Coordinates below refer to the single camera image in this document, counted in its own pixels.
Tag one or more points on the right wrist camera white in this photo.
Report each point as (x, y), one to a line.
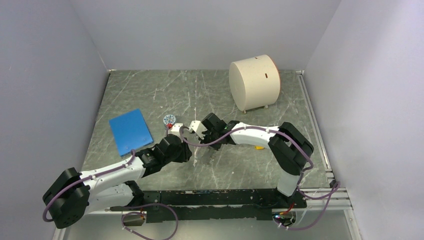
(198, 128)

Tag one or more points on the aluminium frame rail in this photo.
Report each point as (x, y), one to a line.
(75, 194)

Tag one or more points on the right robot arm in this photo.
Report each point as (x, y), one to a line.
(289, 147)

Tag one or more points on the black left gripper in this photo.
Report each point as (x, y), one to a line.
(186, 153)

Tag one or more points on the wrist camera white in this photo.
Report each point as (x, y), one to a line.
(198, 128)
(174, 129)

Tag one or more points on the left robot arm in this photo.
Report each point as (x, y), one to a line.
(74, 194)

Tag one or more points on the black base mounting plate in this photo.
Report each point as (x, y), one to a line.
(189, 205)

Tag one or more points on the metal key organizer plate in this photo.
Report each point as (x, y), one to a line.
(202, 155)

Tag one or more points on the small blue labelled jar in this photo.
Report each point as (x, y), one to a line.
(169, 120)

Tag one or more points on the blue flat pad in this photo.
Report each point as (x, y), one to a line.
(130, 132)

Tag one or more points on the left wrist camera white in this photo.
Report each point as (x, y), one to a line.
(174, 129)

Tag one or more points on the cream cylindrical container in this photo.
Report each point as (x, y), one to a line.
(254, 82)

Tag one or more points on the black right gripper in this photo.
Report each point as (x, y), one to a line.
(205, 133)

